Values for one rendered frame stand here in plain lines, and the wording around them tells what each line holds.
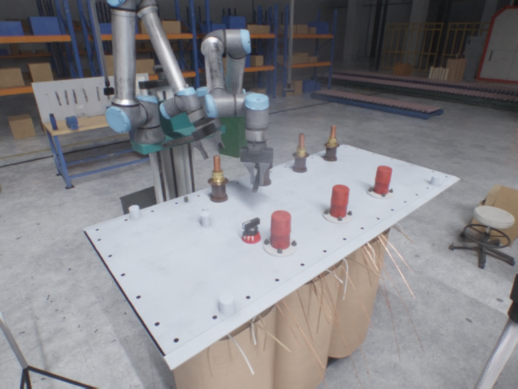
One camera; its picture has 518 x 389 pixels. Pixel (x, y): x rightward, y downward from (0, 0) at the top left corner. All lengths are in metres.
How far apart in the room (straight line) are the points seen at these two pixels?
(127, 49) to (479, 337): 3.08
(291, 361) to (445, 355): 1.37
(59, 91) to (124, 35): 4.20
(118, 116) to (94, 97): 4.20
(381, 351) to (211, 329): 1.95
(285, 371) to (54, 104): 5.18
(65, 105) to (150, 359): 4.41
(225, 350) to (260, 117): 0.86
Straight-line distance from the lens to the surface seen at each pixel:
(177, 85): 1.86
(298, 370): 1.89
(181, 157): 2.53
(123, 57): 1.86
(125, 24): 1.84
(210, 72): 1.51
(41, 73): 8.93
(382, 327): 2.86
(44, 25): 8.89
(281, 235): 1.09
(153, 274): 1.09
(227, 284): 1.01
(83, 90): 6.03
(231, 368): 1.38
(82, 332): 2.99
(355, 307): 2.03
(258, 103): 1.21
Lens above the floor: 2.04
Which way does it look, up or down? 26 degrees down
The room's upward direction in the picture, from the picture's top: straight up
